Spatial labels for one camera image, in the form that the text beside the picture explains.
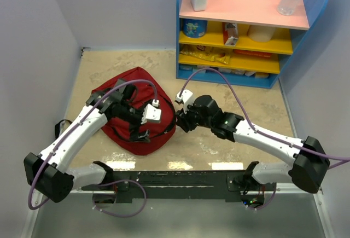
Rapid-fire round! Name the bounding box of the red backpack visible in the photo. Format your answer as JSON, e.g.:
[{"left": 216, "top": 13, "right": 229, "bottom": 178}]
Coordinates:
[{"left": 91, "top": 67, "right": 176, "bottom": 155}]

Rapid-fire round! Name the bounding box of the blue yellow pink shelf unit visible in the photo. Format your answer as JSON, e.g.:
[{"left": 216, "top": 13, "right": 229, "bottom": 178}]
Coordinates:
[{"left": 176, "top": 0, "right": 328, "bottom": 89}]

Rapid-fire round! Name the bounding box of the orange silver snack packet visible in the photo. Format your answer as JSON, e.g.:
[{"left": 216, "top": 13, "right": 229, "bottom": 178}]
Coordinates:
[{"left": 222, "top": 22, "right": 239, "bottom": 47}]

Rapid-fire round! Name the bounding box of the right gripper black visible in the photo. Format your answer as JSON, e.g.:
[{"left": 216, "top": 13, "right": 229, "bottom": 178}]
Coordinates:
[{"left": 176, "top": 100, "right": 213, "bottom": 133}]

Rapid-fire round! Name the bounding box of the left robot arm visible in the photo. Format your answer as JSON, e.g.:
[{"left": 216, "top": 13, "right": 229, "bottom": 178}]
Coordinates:
[{"left": 24, "top": 79, "right": 161, "bottom": 210}]

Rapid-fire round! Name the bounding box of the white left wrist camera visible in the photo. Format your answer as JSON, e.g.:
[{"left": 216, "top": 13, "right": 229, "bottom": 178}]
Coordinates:
[{"left": 141, "top": 100, "right": 161, "bottom": 125}]

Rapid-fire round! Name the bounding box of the blue snack can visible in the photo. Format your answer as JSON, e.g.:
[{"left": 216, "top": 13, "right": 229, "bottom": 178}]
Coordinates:
[{"left": 182, "top": 19, "right": 207, "bottom": 38}]

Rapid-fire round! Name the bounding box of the aluminium rail frame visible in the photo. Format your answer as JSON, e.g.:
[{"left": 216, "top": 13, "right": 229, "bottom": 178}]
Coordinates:
[{"left": 19, "top": 47, "right": 335, "bottom": 238}]

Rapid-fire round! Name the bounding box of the white paper roll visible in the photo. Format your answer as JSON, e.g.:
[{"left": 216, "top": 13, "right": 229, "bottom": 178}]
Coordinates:
[{"left": 247, "top": 25, "right": 277, "bottom": 43}]

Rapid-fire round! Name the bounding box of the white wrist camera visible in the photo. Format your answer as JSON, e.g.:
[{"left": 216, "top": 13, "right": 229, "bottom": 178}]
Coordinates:
[
  {"left": 175, "top": 89, "right": 195, "bottom": 114},
  {"left": 141, "top": 100, "right": 161, "bottom": 125}
]

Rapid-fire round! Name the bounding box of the yellow chips bag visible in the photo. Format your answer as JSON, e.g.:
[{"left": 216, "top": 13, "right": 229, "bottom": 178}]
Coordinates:
[{"left": 179, "top": 44, "right": 233, "bottom": 65}]

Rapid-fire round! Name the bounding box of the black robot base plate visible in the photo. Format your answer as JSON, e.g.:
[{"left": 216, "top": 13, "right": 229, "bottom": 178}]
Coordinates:
[{"left": 81, "top": 170, "right": 277, "bottom": 204}]

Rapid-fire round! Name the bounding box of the red flat box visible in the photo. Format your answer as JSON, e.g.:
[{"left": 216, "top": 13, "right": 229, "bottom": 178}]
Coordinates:
[{"left": 234, "top": 49, "right": 272, "bottom": 59}]

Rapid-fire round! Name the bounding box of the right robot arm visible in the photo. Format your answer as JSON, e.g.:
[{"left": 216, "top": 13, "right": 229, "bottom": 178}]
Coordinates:
[{"left": 175, "top": 90, "right": 330, "bottom": 194}]

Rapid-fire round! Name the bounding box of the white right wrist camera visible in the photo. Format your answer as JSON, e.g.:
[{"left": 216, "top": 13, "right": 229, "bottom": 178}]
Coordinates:
[{"left": 175, "top": 89, "right": 195, "bottom": 114}]

